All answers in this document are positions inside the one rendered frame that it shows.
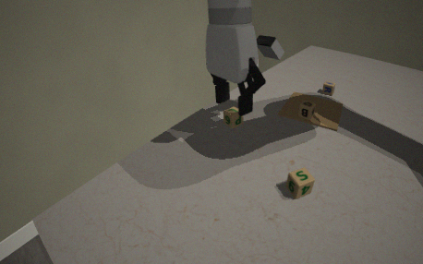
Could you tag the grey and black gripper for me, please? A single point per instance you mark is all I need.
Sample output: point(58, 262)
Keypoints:
point(231, 54)

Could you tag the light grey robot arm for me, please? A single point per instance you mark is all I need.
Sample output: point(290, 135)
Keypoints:
point(221, 14)

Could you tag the tan flat mat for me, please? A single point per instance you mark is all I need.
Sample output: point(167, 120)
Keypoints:
point(327, 113)

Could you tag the tan block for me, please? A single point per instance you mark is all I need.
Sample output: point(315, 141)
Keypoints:
point(306, 110)
point(232, 118)
point(328, 88)
point(299, 183)

